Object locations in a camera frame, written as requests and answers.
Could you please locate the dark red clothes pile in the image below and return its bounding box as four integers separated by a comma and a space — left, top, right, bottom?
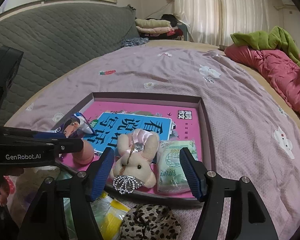
139, 29, 184, 40

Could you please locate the pink quilt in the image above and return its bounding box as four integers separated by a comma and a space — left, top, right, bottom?
224, 45, 300, 140

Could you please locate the grey bedside cabinet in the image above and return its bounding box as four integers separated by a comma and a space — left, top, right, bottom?
177, 24, 190, 42

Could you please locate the pink picture book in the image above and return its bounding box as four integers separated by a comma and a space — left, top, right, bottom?
62, 100, 203, 198

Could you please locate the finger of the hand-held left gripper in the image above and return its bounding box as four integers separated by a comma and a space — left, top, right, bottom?
27, 129, 84, 155

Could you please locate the pale green tissue packet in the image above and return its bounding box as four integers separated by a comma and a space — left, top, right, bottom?
157, 140, 199, 193

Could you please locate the grey quilted headboard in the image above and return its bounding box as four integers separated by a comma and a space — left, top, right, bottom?
0, 4, 140, 130

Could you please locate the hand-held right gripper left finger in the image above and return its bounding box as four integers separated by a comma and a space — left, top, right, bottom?
16, 147, 115, 240

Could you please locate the pink plush bunny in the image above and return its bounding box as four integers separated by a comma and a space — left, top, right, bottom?
109, 128, 159, 195

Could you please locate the purple printed blanket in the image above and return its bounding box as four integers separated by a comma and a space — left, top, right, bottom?
4, 41, 300, 240

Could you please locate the shallow purple cardboard box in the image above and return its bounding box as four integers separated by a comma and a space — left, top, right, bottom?
51, 92, 217, 207

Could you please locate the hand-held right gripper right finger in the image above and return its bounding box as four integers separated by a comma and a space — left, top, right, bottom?
179, 147, 279, 240

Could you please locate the yellow white packet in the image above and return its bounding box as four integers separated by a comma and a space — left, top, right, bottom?
91, 190, 130, 240

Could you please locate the cream folded cloth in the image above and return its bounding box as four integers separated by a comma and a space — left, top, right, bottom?
135, 18, 172, 28

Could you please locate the leopard print scrunchie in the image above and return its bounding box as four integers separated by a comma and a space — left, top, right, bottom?
120, 204, 182, 240

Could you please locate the black garment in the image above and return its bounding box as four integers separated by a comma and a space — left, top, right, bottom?
161, 14, 180, 27

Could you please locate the pink folded cloth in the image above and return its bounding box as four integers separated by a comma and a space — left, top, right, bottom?
136, 26, 174, 34

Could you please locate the cartoon tissue packet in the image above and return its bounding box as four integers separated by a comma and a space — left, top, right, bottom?
50, 112, 97, 140

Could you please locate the green fleece blanket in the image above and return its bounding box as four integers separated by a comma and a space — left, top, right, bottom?
230, 26, 300, 68

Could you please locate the dark floral cloth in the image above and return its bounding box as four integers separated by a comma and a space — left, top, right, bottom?
122, 37, 150, 47

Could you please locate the white sheer curtain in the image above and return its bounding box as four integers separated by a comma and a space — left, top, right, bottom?
174, 0, 270, 47

